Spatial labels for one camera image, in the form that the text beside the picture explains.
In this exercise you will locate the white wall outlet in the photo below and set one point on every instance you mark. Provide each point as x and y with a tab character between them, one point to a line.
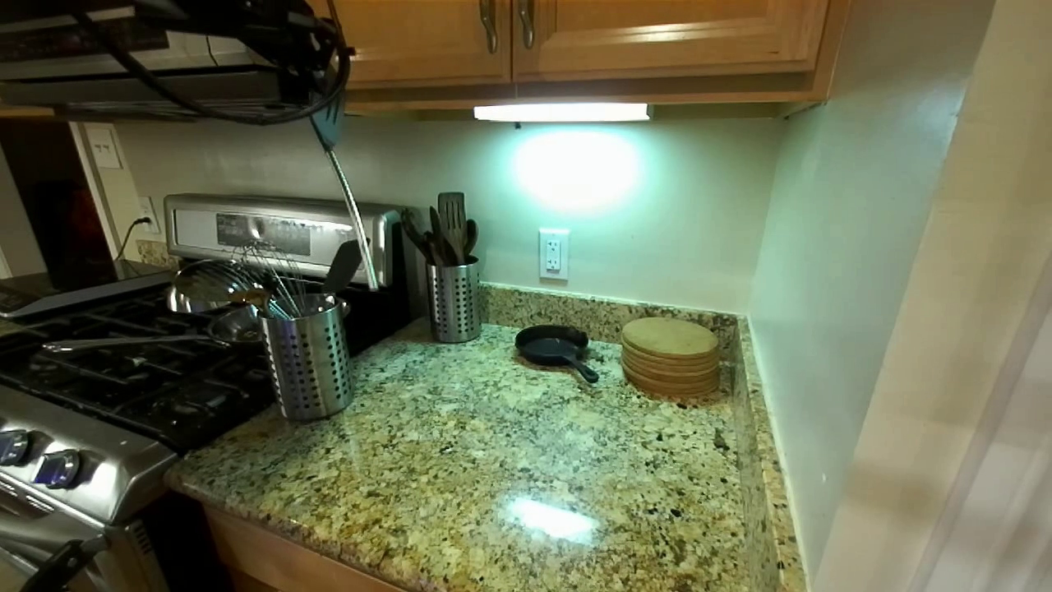
553	254

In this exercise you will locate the perforated steel utensil holder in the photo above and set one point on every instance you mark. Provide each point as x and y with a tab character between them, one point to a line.
308	356
454	305

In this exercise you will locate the stainless steel microwave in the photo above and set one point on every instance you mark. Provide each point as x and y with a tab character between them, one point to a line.
54	62

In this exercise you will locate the black utensils in rear holder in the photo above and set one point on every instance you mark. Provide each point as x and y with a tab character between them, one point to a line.
452	235

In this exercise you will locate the wire whisk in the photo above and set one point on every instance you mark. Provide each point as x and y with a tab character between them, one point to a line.
262	285

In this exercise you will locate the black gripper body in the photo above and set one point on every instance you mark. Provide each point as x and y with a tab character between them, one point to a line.
309	51

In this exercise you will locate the black slotted spatula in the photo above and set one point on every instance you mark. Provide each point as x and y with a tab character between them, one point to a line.
326	123

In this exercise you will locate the small black cast iron skillet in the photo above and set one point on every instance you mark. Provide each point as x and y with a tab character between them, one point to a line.
556	347

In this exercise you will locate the steel frying pan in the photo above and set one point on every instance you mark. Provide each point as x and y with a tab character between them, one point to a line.
234	326

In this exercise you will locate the stainless steel stove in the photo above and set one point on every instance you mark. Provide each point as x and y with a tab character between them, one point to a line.
87	437

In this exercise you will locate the wooden upper cabinet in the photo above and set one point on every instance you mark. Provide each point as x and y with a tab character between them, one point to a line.
458	53

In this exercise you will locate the under cabinet light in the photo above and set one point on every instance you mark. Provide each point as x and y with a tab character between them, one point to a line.
564	112

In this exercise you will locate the wooden lower cabinet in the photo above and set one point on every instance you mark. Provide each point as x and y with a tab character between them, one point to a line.
272	562

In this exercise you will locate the wooden cabinet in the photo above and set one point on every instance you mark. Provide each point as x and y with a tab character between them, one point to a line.
272	562
458	53

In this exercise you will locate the stack of round cork trivets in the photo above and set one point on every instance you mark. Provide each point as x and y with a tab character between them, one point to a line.
673	360

